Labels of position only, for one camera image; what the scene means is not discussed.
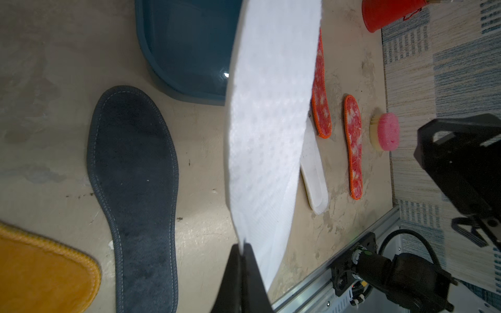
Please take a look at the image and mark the large white mesh insole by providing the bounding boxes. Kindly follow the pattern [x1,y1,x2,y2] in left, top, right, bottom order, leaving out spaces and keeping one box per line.
[224,1,322,290]

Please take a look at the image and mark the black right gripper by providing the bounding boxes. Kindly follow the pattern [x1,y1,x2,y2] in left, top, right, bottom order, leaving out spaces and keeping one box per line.
[414,113,500,249]

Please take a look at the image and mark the teal plastic storage box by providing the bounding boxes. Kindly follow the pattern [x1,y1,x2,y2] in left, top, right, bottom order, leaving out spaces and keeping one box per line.
[134,0,242,106]

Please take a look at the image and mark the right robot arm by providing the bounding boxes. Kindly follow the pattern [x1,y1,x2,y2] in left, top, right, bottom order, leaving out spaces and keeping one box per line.
[331,113,500,312]

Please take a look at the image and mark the red patterned insole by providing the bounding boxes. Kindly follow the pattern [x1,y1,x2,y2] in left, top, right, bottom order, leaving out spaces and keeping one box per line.
[343,95,363,200]
[311,30,332,139]

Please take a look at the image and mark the dark grey felt insole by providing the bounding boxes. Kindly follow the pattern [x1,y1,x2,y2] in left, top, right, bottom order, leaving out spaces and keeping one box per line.
[87,86,179,312]

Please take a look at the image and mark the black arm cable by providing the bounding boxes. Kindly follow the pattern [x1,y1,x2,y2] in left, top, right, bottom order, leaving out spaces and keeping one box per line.
[377,229,443,267]

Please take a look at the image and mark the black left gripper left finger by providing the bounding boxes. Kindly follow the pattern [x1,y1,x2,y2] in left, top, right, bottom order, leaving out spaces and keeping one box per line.
[211,244,242,313]

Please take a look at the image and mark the pink round sponge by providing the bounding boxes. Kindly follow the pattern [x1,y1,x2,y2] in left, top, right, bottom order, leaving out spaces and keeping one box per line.
[369,113,400,151]

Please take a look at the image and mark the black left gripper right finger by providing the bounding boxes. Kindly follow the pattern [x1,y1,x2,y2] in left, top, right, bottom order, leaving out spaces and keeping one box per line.
[241,243,273,313]

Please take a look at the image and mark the red pen cup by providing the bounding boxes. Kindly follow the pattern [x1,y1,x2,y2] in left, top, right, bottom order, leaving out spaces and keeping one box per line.
[361,0,429,33]

